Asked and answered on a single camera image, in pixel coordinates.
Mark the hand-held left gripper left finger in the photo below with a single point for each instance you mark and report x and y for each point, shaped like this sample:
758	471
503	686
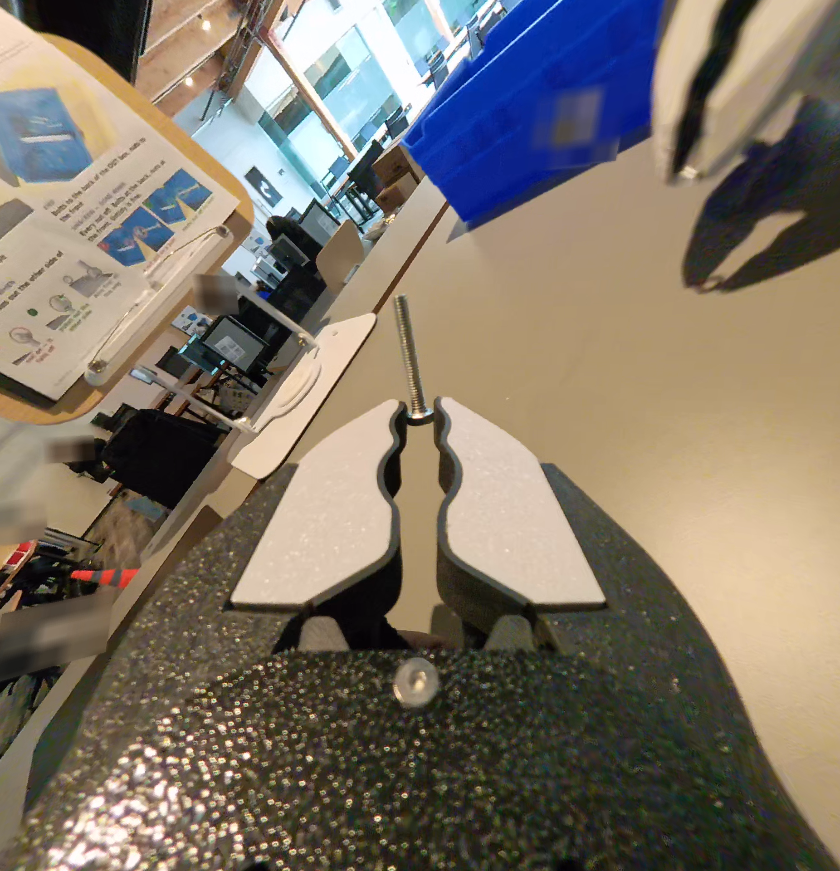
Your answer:
325	517

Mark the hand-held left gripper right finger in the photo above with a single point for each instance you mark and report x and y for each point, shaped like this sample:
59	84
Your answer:
508	524

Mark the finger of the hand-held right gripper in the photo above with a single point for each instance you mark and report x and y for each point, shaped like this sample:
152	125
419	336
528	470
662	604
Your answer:
672	81
767	68

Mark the silver bolt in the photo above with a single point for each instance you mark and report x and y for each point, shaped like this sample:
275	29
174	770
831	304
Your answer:
410	354

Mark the blue plastic bin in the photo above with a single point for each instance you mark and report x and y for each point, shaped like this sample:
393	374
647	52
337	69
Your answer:
583	27
529	156

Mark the white base board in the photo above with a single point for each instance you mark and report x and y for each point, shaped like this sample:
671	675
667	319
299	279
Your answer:
338	354

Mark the small black monitor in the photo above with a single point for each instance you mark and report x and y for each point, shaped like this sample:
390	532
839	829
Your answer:
233	347

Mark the red black striped pole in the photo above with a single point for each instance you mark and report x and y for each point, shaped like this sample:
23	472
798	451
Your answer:
104	577

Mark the white clamp bar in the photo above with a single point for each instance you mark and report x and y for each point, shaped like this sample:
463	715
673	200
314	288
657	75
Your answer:
120	340

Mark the brown cardboard box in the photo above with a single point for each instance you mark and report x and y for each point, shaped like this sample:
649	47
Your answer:
396	163
396	196

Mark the group of black chairs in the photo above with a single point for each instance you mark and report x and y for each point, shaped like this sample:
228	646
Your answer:
365	163

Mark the printed instruction sheet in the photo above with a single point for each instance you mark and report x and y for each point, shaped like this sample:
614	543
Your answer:
86	204

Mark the large black screen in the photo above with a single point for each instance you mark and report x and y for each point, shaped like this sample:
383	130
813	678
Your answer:
100	34

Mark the black wall poster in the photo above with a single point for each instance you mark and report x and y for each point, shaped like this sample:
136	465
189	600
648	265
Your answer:
263	185

